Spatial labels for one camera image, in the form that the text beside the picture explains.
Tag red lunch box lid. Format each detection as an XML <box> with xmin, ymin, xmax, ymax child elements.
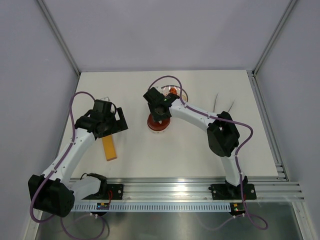
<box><xmin>146</xmin><ymin>113</ymin><xmax>172</xmax><ymax>132</ymax></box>

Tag steel lunch box bowl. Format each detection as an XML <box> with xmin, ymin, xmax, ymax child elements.
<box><xmin>146</xmin><ymin>113</ymin><xmax>172</xmax><ymax>136</ymax></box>

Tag metal food tongs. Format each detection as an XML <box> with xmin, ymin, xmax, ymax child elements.
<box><xmin>212</xmin><ymin>92</ymin><xmax>236</xmax><ymax>113</ymax></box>

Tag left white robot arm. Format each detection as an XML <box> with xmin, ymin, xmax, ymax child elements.
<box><xmin>28</xmin><ymin>99</ymin><xmax>128</xmax><ymax>218</ymax></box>

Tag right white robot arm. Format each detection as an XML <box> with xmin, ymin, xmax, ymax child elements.
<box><xmin>143</xmin><ymin>87</ymin><xmax>248</xmax><ymax>200</ymax></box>

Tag white patterned plate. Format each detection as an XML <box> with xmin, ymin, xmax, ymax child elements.
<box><xmin>161</xmin><ymin>85</ymin><xmax>189</xmax><ymax>102</ymax></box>

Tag orange carrot piece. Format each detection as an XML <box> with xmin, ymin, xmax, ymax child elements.
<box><xmin>169</xmin><ymin>87</ymin><xmax>178</xmax><ymax>95</ymax></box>

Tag yellow wooden block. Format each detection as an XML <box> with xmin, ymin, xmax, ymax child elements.
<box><xmin>102</xmin><ymin>135</ymin><xmax>117</xmax><ymax>162</ymax></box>

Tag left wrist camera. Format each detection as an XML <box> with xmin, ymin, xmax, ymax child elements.
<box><xmin>100</xmin><ymin>96</ymin><xmax>110</xmax><ymax>102</ymax></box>

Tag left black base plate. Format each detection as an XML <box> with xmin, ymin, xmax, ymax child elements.
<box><xmin>84</xmin><ymin>183</ymin><xmax>124</xmax><ymax>200</ymax></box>

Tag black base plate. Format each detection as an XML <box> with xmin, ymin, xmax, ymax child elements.
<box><xmin>208</xmin><ymin>182</ymin><xmax>257</xmax><ymax>200</ymax></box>
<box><xmin>84</xmin><ymin>183</ymin><xmax>124</xmax><ymax>200</ymax></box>

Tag perforated cable tray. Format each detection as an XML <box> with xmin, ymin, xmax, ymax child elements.
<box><xmin>71</xmin><ymin>202</ymin><xmax>231</xmax><ymax>213</ymax></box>

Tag right aluminium frame post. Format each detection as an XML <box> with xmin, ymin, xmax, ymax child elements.
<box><xmin>251</xmin><ymin>0</ymin><xmax>299</xmax><ymax>77</ymax></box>

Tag aluminium frame post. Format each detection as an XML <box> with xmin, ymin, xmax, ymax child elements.
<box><xmin>35</xmin><ymin>0</ymin><xmax>81</xmax><ymax>78</ymax></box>
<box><xmin>251</xmin><ymin>0</ymin><xmax>299</xmax><ymax>77</ymax></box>

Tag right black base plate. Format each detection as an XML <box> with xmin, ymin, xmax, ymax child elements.
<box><xmin>208</xmin><ymin>182</ymin><xmax>257</xmax><ymax>200</ymax></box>

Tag left aluminium frame post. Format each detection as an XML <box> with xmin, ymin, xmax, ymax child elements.
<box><xmin>35</xmin><ymin>0</ymin><xmax>81</xmax><ymax>78</ymax></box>

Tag right side aluminium rail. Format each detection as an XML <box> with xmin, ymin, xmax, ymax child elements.
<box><xmin>246</xmin><ymin>70</ymin><xmax>290</xmax><ymax>182</ymax></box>

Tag aluminium rail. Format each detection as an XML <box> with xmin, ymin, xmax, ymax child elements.
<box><xmin>246</xmin><ymin>70</ymin><xmax>290</xmax><ymax>182</ymax></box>
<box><xmin>107</xmin><ymin>177</ymin><xmax>305</xmax><ymax>202</ymax></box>

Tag aluminium front rail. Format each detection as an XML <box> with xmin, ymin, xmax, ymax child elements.
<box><xmin>107</xmin><ymin>177</ymin><xmax>305</xmax><ymax>202</ymax></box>

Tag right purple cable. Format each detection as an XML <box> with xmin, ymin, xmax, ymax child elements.
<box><xmin>147</xmin><ymin>75</ymin><xmax>269</xmax><ymax>230</ymax></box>

